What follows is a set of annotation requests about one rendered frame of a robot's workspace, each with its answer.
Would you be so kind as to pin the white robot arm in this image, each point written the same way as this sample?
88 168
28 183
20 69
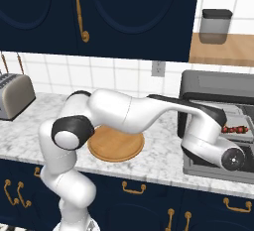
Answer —
112 109

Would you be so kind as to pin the grey toaster oven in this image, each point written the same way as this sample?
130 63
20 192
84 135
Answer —
211 86

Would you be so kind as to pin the grey toaster oven door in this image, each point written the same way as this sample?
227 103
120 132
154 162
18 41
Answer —
205 173

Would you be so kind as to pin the red kebab skewer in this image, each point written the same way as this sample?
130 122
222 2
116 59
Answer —
234 130

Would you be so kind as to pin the silver toaster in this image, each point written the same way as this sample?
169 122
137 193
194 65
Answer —
16 96

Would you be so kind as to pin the navy base cupboard door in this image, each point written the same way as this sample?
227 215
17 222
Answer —
6 208
221 223
132 216

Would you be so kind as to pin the round wooden cutting board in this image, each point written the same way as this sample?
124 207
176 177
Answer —
115 147

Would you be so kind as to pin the navy drawer front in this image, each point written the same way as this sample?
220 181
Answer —
155 188
211 202

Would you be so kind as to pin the wooden shelf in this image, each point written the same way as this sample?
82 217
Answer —
225 51

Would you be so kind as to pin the brown hanging tool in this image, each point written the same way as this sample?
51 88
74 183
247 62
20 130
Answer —
20 63
4 63

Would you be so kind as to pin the grey jar with black lid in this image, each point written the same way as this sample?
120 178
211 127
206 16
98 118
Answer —
215 26

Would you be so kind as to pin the grey wall socket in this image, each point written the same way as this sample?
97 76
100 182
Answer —
158 68

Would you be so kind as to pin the navy wall cupboard door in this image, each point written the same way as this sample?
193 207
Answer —
139 17
33 10

